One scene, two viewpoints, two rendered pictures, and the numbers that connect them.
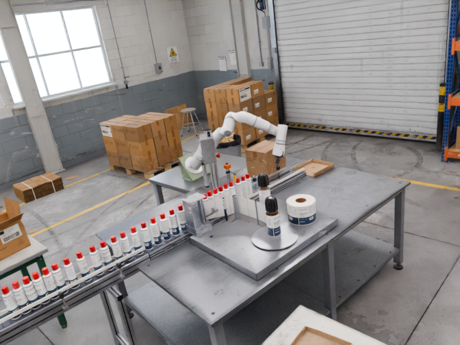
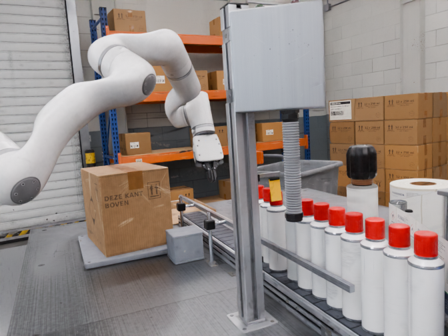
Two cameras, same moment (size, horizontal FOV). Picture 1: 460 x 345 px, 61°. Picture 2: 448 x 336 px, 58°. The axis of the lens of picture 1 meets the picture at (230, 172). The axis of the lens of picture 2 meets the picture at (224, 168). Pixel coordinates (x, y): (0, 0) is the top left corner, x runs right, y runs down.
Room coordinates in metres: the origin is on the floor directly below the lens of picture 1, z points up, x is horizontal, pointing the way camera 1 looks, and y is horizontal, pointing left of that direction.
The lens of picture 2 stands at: (2.73, 0.94, 1.28)
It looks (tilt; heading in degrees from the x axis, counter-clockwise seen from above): 7 degrees down; 285
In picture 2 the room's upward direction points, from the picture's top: 4 degrees counter-clockwise
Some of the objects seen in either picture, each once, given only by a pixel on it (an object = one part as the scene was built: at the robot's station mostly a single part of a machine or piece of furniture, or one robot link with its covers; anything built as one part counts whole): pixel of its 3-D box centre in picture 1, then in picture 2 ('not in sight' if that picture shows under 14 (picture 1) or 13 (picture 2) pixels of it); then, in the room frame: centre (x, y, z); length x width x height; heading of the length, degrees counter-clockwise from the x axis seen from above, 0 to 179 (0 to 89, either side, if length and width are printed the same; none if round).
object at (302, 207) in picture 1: (301, 209); (423, 205); (2.45, -0.46, 0.95); 0.20 x 0.20 x 0.14
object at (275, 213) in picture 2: (239, 189); (277, 230); (2.87, -0.05, 0.98); 0.05 x 0.05 x 0.20
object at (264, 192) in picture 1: (264, 192); (362, 197); (2.65, -0.23, 1.03); 0.09 x 0.09 x 0.30
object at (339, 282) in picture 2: (256, 182); (231, 224); (3.03, -0.21, 0.96); 1.07 x 0.01 x 0.01; 128
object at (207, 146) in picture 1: (207, 148); (279, 61); (2.83, 0.14, 1.38); 0.17 x 0.10 x 0.19; 3
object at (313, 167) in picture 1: (313, 167); (179, 211); (3.44, -0.79, 0.85); 0.30 x 0.26 x 0.04; 128
